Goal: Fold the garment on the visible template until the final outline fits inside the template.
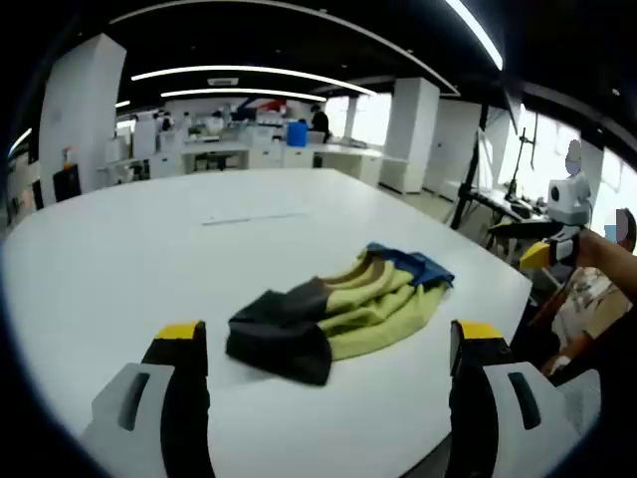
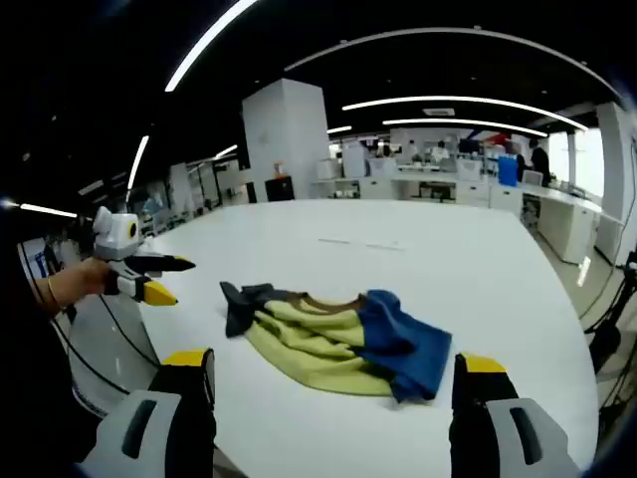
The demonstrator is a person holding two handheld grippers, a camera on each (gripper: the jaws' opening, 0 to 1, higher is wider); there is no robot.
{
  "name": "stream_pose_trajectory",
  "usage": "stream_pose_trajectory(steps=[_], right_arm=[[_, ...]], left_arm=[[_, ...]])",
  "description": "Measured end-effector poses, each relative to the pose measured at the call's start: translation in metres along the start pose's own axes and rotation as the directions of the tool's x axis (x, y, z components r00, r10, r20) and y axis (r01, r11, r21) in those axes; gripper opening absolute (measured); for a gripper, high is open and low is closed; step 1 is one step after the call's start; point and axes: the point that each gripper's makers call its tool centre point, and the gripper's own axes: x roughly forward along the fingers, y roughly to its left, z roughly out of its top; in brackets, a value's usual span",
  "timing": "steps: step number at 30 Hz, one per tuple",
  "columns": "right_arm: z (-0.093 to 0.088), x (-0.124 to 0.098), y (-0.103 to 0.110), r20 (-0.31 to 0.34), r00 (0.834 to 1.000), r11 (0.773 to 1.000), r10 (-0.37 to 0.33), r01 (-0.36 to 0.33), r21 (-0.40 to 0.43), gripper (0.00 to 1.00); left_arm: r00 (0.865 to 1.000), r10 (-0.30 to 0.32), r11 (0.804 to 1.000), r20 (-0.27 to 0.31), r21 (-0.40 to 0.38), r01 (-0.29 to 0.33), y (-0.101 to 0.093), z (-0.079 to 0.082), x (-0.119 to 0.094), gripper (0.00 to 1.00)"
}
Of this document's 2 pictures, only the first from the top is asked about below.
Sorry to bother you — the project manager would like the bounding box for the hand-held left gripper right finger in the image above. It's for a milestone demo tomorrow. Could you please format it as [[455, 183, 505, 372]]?
[[445, 319, 582, 478]]

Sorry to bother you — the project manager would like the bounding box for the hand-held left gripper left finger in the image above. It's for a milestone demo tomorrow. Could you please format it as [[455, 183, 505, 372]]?
[[79, 321, 216, 478]]

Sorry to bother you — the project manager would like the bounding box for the yellow-green garment with grey and blue sleeves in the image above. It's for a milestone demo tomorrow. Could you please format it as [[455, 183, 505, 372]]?
[[225, 242, 457, 387]]

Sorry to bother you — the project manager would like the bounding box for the person's right hand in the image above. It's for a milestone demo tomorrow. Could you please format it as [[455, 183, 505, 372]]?
[[575, 230, 623, 270]]

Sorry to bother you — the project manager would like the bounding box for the black tripod stand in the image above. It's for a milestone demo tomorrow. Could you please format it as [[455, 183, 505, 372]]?
[[449, 102, 493, 231]]

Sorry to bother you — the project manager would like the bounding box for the grey mesh chair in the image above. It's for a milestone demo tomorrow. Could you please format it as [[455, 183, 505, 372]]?
[[544, 366, 604, 452]]

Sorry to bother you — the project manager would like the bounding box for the bright ceiling light strip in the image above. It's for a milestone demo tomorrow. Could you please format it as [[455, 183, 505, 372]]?
[[444, 0, 505, 72]]

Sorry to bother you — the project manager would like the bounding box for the white office desk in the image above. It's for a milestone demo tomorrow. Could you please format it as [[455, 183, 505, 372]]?
[[283, 141, 385, 189]]

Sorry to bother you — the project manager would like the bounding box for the black bin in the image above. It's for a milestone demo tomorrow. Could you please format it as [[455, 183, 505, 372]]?
[[52, 165, 83, 203]]

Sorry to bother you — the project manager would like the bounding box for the blue barrel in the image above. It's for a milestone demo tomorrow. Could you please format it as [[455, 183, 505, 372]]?
[[285, 120, 311, 147]]

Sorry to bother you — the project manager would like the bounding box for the short ceiling light strip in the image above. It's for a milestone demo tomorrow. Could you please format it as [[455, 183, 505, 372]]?
[[160, 88, 328, 104]]

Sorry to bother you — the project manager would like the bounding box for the long ceiling light strip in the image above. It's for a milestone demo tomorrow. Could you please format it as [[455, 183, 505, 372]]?
[[130, 64, 378, 97]]

